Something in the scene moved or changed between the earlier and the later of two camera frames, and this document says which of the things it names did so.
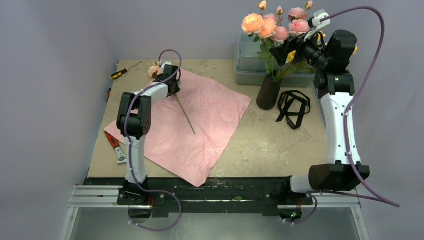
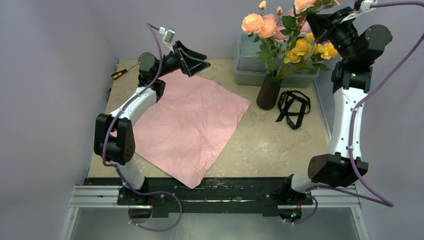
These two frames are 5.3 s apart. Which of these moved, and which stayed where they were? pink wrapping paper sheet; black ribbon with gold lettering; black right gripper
Moved: black right gripper
Stayed: pink wrapping paper sheet; black ribbon with gold lettering
